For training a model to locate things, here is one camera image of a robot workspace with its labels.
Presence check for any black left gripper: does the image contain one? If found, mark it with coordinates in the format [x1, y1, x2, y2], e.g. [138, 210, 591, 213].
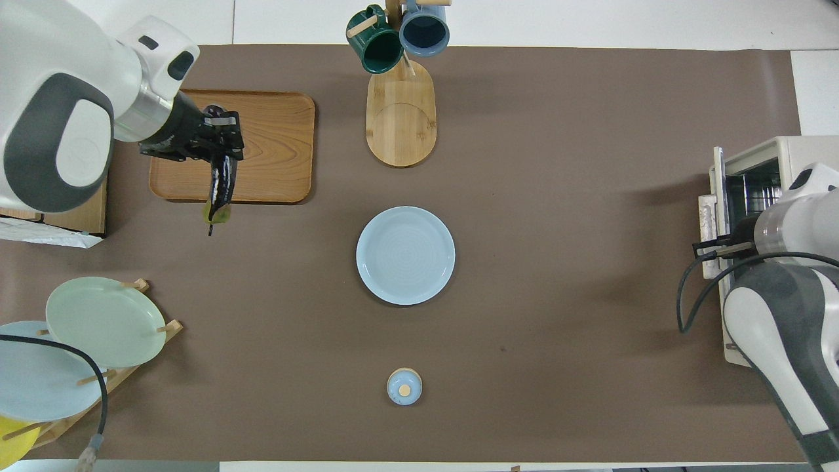
[138, 92, 245, 163]

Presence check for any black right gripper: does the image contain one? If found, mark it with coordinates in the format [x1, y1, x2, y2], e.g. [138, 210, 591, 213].
[693, 218, 762, 262]

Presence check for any dark purple eggplant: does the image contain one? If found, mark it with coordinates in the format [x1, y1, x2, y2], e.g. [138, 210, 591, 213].
[204, 104, 237, 237]

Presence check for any glass oven door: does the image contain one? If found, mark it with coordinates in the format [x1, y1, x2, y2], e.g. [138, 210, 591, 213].
[697, 147, 732, 281]

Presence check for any beige toaster oven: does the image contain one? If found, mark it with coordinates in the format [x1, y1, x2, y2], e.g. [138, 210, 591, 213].
[708, 136, 839, 368]

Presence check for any wooden serving tray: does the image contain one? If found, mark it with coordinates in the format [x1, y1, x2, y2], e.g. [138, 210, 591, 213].
[149, 89, 316, 205]

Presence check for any wooden shelf unit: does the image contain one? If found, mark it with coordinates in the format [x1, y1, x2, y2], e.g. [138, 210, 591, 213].
[0, 177, 109, 237]

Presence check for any brown table mat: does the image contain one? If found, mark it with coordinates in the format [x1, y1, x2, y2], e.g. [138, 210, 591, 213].
[0, 45, 808, 463]

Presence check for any wooden mug tree stand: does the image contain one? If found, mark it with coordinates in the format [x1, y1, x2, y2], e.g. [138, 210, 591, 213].
[346, 0, 453, 168]

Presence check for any dark green mug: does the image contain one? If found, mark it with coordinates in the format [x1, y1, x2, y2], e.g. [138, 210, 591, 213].
[346, 5, 405, 75]

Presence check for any pale green plate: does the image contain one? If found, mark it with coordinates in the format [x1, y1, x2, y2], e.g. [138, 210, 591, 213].
[45, 276, 167, 369]

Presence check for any blue mug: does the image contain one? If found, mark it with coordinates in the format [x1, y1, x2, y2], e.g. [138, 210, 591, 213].
[399, 0, 451, 58]

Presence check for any wooden plate rack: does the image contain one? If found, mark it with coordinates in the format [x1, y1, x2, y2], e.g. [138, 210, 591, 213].
[0, 279, 184, 450]

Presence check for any large light blue plate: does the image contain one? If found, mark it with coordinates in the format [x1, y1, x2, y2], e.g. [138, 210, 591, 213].
[0, 321, 109, 423]

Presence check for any yellow plate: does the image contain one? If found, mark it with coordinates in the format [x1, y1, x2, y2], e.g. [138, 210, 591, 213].
[0, 414, 42, 471]

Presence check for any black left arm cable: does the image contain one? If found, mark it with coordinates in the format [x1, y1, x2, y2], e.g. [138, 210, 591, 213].
[0, 333, 109, 472]

